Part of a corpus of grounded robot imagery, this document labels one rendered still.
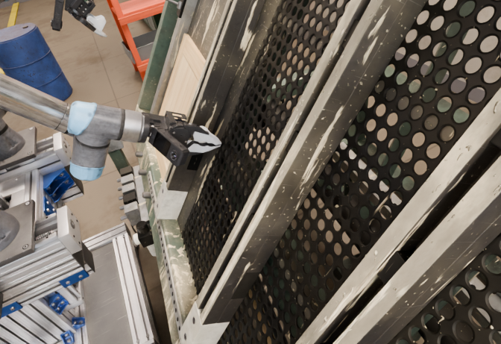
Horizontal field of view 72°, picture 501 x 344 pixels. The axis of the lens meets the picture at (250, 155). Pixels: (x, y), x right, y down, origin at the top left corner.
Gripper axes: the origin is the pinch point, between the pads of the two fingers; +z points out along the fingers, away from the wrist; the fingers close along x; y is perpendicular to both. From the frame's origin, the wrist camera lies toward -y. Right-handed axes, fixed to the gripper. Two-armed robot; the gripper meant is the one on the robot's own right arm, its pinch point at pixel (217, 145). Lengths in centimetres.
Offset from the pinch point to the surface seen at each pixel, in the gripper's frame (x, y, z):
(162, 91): 16, 64, -1
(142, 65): 95, 304, 36
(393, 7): -45, -35, -3
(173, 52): -1, 64, -1
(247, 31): -28.2, 10.0, 0.5
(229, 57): -20.7, 10.0, -1.5
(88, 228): 150, 113, -8
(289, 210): -9.7, -34.9, 0.1
